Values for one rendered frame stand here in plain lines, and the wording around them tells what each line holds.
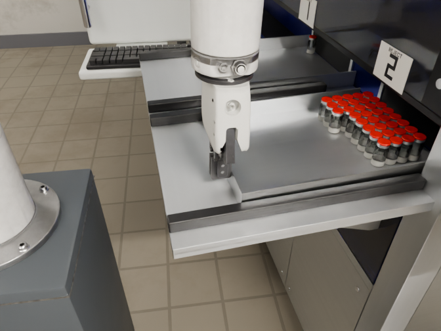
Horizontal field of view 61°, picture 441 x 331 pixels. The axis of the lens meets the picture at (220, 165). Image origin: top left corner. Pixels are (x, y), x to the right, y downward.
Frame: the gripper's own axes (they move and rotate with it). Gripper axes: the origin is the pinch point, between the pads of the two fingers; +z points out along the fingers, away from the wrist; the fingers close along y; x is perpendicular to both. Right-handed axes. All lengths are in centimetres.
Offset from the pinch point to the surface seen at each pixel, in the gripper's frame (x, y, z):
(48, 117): 69, 192, 95
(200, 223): 4.7, -8.2, 3.3
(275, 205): -6.2, -8.1, 2.1
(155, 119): 8.1, 20.2, 2.7
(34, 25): 92, 333, 76
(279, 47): -30, 54, 3
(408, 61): -30.3, 3.5, -13.2
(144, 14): 5, 90, 3
